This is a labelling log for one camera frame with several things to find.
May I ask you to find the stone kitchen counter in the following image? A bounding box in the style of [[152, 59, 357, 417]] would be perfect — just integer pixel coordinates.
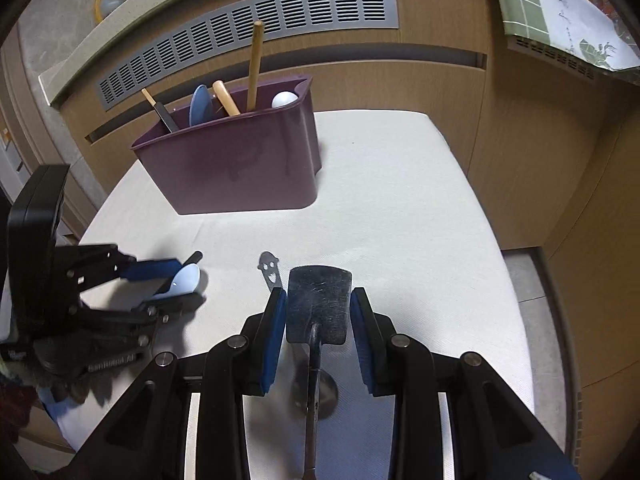
[[39, 0, 496, 106]]

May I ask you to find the metal smiley-face spoon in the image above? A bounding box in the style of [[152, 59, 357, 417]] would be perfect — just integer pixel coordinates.
[[257, 251, 341, 418]]

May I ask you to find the green checked cloth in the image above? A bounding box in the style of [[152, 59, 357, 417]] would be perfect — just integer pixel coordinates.
[[487, 0, 640, 73]]

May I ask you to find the blue plastic rice spoon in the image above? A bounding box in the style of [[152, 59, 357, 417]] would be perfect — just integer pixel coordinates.
[[189, 85, 216, 128]]

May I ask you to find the light wooden chopstick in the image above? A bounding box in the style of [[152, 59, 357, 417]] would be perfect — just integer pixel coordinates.
[[246, 21, 265, 111]]

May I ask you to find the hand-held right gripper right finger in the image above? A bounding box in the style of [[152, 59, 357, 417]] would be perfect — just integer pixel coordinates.
[[349, 286, 583, 480]]

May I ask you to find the grey vent grille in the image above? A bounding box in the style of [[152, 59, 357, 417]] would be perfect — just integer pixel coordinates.
[[97, 0, 401, 111]]

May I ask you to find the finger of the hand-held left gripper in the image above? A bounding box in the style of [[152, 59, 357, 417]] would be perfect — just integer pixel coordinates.
[[66, 243, 184, 289], [79, 293, 207, 342]]

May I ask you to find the dark shovel-shaped spoon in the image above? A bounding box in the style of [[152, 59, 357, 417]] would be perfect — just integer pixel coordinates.
[[285, 264, 354, 480]]

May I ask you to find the black-handled utensil with wooden tip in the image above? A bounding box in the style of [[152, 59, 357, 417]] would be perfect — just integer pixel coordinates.
[[141, 88, 180, 134]]

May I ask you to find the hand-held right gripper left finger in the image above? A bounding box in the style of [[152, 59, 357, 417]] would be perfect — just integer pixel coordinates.
[[75, 287, 288, 480]]

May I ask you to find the wooden spoon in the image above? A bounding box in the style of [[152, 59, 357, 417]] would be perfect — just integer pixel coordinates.
[[212, 81, 242, 117]]

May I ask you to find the purple plastic utensil holder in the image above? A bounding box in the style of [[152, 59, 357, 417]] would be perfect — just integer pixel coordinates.
[[131, 74, 323, 216]]

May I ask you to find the white tablecloth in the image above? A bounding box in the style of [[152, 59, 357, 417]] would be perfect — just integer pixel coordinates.
[[50, 110, 532, 480]]

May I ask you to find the white spoon with black handle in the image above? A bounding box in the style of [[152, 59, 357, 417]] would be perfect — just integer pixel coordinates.
[[149, 251, 204, 302]]

